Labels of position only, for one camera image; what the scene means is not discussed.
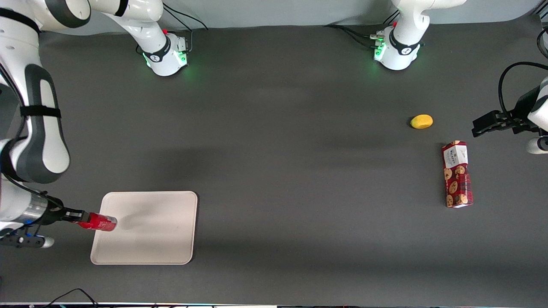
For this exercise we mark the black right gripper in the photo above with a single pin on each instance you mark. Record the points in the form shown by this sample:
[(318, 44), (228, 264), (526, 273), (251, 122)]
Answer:
[(55, 212)]

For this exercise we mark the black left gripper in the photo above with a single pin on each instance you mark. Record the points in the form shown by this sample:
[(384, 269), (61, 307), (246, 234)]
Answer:
[(519, 109)]

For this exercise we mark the red can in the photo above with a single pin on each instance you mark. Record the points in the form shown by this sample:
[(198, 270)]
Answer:
[(100, 222)]

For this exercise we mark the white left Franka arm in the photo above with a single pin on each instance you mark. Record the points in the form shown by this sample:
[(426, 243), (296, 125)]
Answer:
[(406, 34)]

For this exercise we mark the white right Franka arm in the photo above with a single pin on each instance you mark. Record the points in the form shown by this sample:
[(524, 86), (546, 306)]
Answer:
[(43, 141)]

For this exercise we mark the beige plastic tray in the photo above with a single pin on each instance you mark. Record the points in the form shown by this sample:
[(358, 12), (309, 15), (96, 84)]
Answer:
[(150, 231)]

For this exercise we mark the red cookie box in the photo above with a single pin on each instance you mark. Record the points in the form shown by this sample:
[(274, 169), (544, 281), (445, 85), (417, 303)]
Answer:
[(458, 179)]

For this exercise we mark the yellow lemon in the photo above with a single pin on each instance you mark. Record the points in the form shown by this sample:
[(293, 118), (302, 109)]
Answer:
[(421, 121)]

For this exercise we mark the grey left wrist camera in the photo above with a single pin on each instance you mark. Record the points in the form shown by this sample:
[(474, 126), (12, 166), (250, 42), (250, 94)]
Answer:
[(537, 145)]

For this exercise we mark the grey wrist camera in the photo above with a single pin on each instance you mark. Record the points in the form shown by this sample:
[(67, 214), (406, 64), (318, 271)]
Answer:
[(537, 145), (25, 241)]

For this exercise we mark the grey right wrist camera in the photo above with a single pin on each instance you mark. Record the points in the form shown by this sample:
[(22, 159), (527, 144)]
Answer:
[(25, 241)]

